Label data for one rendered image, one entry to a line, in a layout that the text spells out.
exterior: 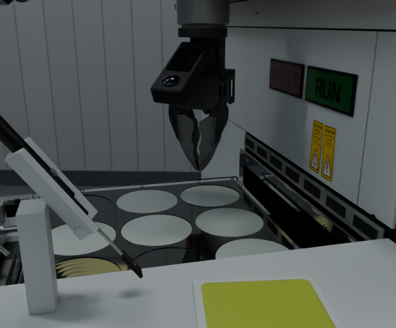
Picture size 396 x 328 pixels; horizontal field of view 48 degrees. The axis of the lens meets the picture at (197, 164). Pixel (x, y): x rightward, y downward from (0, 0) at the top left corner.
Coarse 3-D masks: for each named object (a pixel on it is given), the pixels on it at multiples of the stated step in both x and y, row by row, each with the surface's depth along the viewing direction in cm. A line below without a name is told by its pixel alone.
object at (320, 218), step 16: (240, 160) 88; (256, 160) 80; (240, 176) 89; (272, 176) 72; (256, 192) 84; (288, 192) 67; (272, 208) 77; (304, 208) 62; (320, 208) 59; (288, 224) 71; (320, 224) 58; (336, 224) 55; (304, 240) 65; (336, 240) 54; (352, 240) 51
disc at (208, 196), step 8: (184, 192) 76; (192, 192) 76; (200, 192) 76; (208, 192) 76; (216, 192) 76; (224, 192) 76; (232, 192) 76; (184, 200) 73; (192, 200) 73; (200, 200) 73; (208, 200) 73; (216, 200) 73; (224, 200) 73; (232, 200) 73
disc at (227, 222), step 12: (204, 216) 67; (216, 216) 67; (228, 216) 67; (240, 216) 67; (252, 216) 67; (204, 228) 63; (216, 228) 63; (228, 228) 63; (240, 228) 63; (252, 228) 63
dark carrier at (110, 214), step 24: (96, 192) 76; (120, 192) 76; (168, 192) 77; (240, 192) 76; (96, 216) 67; (120, 216) 67; (192, 216) 67; (264, 216) 67; (120, 240) 60; (192, 240) 60; (216, 240) 60; (288, 240) 60; (72, 264) 54; (96, 264) 54; (120, 264) 54; (144, 264) 54; (168, 264) 54
